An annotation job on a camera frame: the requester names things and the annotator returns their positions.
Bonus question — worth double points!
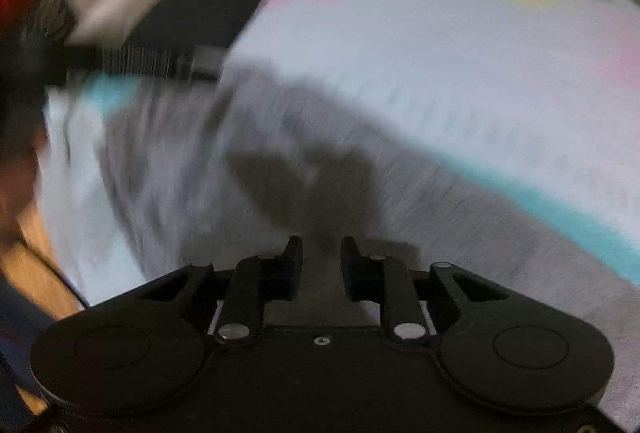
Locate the dark navy cloth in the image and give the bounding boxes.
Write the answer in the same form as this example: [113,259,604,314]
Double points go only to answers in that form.
[132,0,272,50]

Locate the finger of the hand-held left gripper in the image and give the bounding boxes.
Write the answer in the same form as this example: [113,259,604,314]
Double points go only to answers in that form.
[65,43,227,84]

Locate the pastel printed blanket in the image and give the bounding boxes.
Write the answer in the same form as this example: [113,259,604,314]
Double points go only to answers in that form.
[37,0,640,309]

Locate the black cable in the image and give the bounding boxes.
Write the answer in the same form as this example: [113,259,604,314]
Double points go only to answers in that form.
[47,253,92,310]

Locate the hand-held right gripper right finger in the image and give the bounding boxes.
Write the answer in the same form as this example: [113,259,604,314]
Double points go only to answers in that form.
[340,236,509,347]

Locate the grey speckled pants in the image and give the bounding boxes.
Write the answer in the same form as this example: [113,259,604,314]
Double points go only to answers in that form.
[95,65,640,433]

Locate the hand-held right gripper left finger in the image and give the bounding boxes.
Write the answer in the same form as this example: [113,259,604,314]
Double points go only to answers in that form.
[137,235,304,347]

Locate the dark blue clothing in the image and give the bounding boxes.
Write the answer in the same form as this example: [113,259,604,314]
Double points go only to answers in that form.
[0,270,53,414]

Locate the person's left forearm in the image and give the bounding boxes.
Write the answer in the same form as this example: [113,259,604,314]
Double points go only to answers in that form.
[0,133,46,239]

